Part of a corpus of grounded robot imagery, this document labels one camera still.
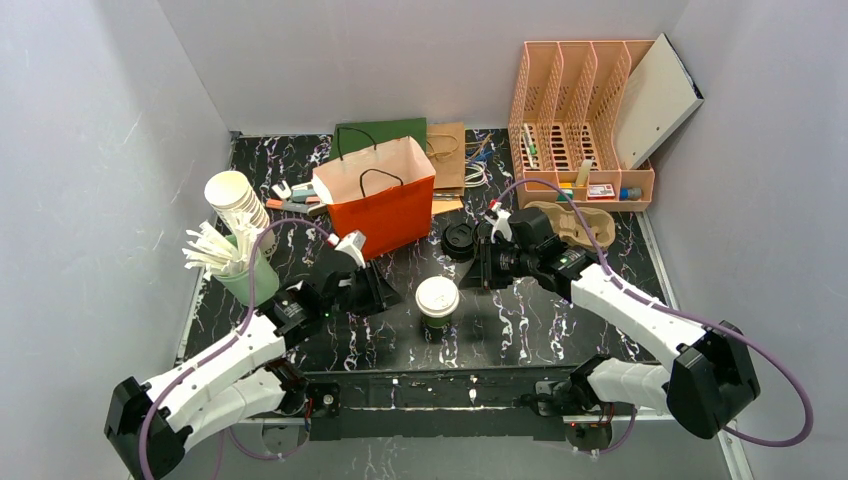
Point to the metal base rail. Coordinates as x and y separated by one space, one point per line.
459 403

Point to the green paper bag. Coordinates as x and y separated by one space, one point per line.
354 136

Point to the green cup of straws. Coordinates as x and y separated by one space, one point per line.
236 261

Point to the tall stack paper cups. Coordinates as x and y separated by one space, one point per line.
237 204

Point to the single white cup lid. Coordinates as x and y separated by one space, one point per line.
437 297

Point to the brown kraft paper bag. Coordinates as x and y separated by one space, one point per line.
445 147

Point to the red small box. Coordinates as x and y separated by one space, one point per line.
597 192

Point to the orange paper bag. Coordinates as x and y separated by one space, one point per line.
384 191

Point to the pink desk file organizer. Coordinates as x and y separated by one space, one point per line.
564 109

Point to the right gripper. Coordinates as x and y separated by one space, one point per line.
488 266

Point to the white board panel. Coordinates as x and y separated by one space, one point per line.
660 95

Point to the black cup lids stack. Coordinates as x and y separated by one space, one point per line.
457 242

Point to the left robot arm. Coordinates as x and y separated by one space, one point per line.
152 424

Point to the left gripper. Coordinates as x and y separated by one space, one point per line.
369 287

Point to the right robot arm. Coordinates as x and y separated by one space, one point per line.
703 376

